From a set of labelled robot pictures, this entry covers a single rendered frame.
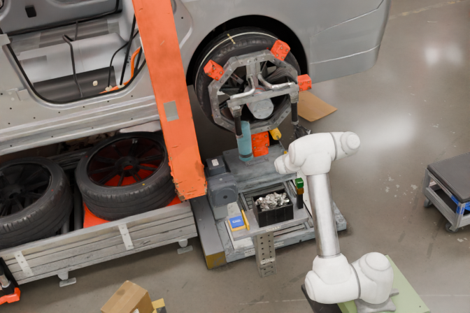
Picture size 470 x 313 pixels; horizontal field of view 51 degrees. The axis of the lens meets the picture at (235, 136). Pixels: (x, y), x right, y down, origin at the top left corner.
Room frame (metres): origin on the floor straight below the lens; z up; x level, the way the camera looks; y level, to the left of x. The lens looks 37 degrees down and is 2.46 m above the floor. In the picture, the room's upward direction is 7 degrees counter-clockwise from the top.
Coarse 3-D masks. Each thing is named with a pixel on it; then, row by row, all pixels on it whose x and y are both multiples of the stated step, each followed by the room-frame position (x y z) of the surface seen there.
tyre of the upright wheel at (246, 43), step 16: (224, 32) 2.79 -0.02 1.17; (240, 32) 2.74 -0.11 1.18; (256, 32) 2.73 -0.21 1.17; (208, 48) 2.72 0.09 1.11; (224, 48) 2.61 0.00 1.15; (240, 48) 2.59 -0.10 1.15; (256, 48) 2.60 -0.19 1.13; (224, 64) 2.57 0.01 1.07; (192, 80) 2.75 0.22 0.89; (208, 80) 2.55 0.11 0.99; (208, 96) 2.54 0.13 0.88; (208, 112) 2.54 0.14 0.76; (224, 128) 2.56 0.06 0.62
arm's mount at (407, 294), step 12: (396, 276) 1.47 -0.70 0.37; (396, 288) 1.40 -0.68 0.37; (408, 288) 1.40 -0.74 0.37; (396, 300) 1.34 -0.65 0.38; (408, 300) 1.33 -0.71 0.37; (420, 300) 1.32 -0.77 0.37; (348, 312) 1.30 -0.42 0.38; (384, 312) 1.28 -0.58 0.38; (396, 312) 1.27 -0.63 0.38; (408, 312) 1.27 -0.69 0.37; (420, 312) 1.26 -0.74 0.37
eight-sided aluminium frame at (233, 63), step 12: (228, 60) 2.55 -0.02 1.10; (240, 60) 2.50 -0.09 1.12; (252, 60) 2.51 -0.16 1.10; (264, 60) 2.53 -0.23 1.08; (276, 60) 2.54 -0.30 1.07; (228, 72) 2.48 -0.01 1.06; (216, 84) 2.47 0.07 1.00; (216, 96) 2.47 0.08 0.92; (216, 108) 2.47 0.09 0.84; (288, 108) 2.55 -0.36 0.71; (216, 120) 2.46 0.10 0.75; (228, 120) 2.52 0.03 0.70; (276, 120) 2.53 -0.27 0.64; (252, 132) 2.50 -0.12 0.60
